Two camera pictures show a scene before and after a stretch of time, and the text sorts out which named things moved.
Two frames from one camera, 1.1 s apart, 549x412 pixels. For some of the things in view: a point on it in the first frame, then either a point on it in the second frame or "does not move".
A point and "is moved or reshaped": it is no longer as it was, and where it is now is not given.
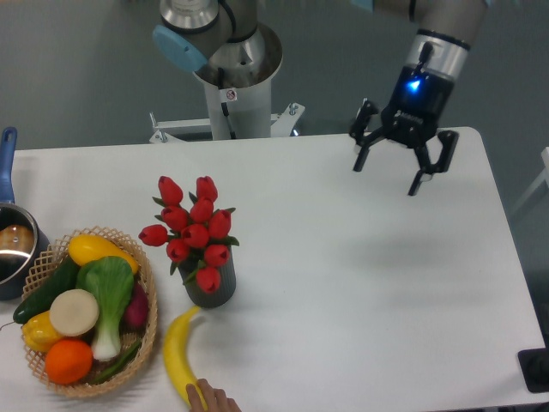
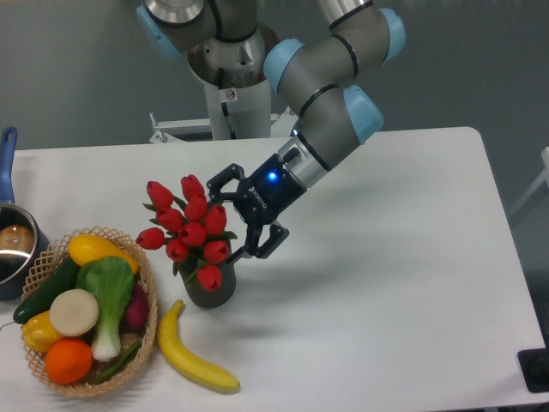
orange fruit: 68,360 does not move
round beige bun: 73,312 does not move
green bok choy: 111,281 does not move
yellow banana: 176,354 → 194,363
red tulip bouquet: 197,233 is moved or reshaped
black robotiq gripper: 420,99 → 269,194
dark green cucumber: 63,277 does not move
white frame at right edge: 544,177 does not move
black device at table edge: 534,366 does not move
